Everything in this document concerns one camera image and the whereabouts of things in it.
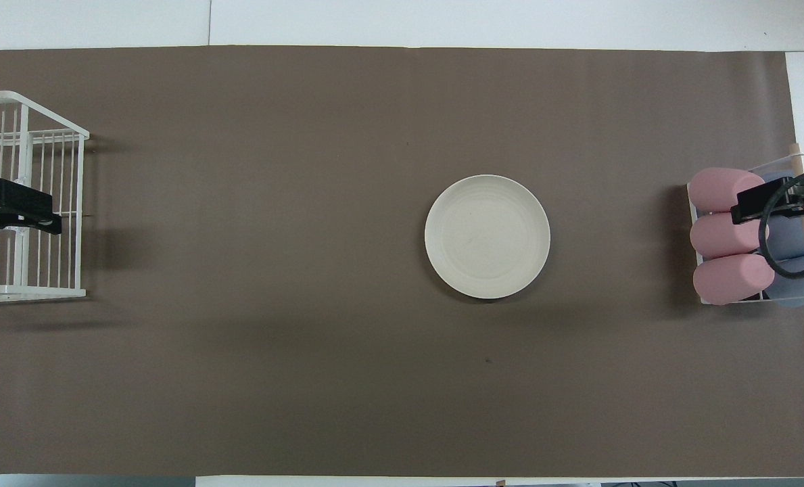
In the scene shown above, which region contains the white wire dish rack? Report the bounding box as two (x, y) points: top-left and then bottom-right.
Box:
(0, 91), (90, 302)

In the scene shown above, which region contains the pink plastic cup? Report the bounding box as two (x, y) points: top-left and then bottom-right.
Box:
(690, 212), (770, 260)
(688, 167), (767, 214)
(692, 253), (776, 306)

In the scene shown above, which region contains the brown table mat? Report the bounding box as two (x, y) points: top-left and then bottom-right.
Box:
(0, 45), (804, 478)

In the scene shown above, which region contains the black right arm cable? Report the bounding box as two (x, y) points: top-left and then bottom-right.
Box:
(759, 169), (804, 279)

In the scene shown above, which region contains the cream round plate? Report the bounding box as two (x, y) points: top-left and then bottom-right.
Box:
(424, 175), (551, 300)

